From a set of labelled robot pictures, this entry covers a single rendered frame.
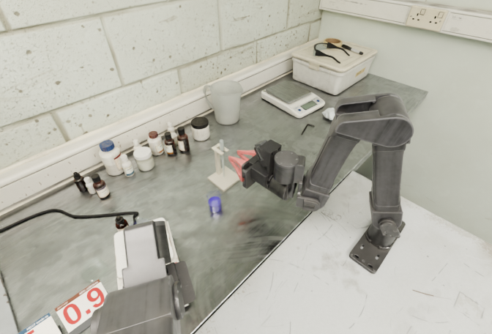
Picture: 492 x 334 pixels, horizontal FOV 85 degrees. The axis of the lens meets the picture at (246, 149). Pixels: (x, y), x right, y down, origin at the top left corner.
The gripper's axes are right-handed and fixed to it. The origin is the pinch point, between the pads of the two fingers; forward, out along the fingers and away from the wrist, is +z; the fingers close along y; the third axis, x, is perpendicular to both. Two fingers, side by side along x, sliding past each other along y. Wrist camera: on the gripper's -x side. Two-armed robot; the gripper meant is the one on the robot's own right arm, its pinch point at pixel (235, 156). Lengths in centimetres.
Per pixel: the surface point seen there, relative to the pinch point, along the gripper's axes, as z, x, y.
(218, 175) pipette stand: 8.0, 12.9, 0.6
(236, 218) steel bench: -8.0, 13.9, 8.3
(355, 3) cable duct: 22, -20, -110
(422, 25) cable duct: -11, -15, -108
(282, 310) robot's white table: -32.4, 14.1, 18.1
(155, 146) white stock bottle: 32.0, 9.1, 8.6
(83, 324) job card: -4, 13, 49
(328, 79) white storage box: 13, 7, -76
